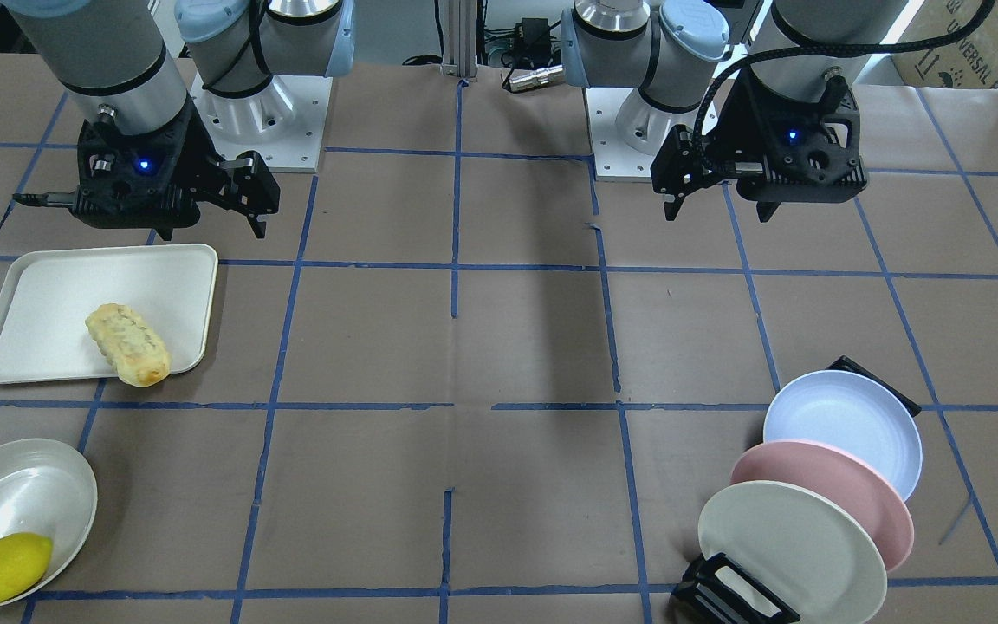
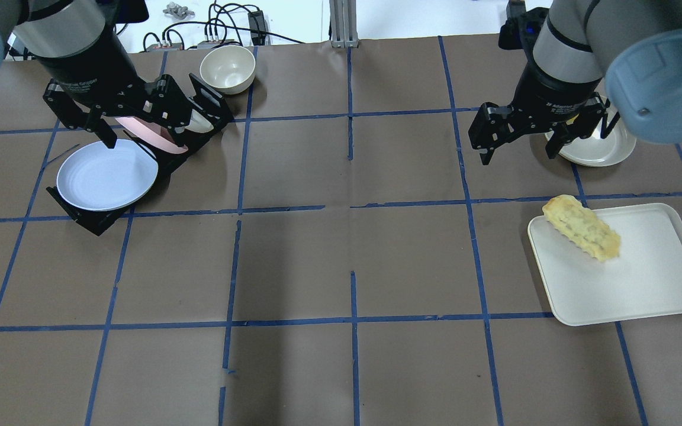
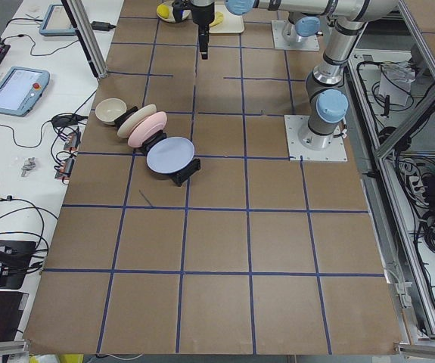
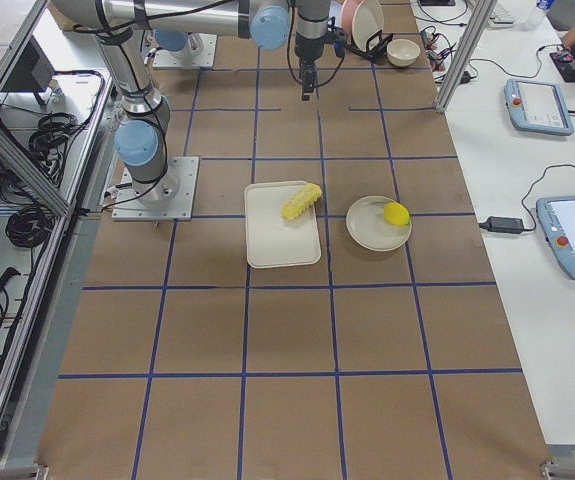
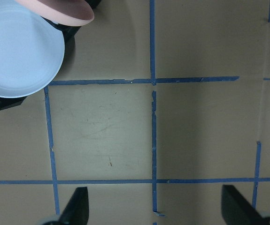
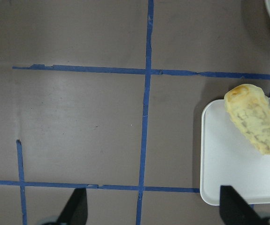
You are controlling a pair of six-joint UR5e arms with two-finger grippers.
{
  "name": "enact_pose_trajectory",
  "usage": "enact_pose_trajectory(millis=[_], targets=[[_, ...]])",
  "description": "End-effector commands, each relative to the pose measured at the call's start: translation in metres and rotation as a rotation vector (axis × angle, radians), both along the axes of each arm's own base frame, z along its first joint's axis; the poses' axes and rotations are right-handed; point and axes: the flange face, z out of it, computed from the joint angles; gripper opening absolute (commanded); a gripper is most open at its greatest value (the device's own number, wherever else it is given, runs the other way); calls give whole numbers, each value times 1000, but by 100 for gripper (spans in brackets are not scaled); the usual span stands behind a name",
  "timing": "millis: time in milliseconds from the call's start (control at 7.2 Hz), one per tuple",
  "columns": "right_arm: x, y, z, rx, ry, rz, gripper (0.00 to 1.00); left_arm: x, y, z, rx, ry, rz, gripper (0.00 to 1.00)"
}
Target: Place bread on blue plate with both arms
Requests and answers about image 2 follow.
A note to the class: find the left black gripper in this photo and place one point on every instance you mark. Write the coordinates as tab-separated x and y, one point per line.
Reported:
87	72

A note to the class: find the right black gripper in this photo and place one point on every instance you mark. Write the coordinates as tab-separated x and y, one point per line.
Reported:
549	90

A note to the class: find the blue plate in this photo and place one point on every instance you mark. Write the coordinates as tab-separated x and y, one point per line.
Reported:
96	178

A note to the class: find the yellow bread piece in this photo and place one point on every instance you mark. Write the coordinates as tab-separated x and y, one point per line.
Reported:
582	227

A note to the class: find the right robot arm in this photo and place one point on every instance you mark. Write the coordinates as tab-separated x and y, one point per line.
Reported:
590	64

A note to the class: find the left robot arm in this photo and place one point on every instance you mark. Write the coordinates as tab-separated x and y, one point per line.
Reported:
50	28

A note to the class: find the pink plate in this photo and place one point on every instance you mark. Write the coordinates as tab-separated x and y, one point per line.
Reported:
150	133

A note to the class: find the cream plate in rack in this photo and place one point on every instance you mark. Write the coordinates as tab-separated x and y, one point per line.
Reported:
198	123

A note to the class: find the cream plate with lemon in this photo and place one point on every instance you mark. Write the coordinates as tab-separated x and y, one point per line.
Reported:
609	144

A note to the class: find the black dish rack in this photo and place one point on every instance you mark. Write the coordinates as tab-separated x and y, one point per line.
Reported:
207	101

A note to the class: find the cream bowl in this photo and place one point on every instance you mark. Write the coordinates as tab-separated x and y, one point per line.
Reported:
229	69

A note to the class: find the black power adapter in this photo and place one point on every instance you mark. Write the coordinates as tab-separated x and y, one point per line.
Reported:
258	28

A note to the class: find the white tray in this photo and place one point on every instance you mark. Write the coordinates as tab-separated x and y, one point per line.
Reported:
644	281

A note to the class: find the aluminium frame post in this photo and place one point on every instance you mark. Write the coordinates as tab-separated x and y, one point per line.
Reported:
343	24

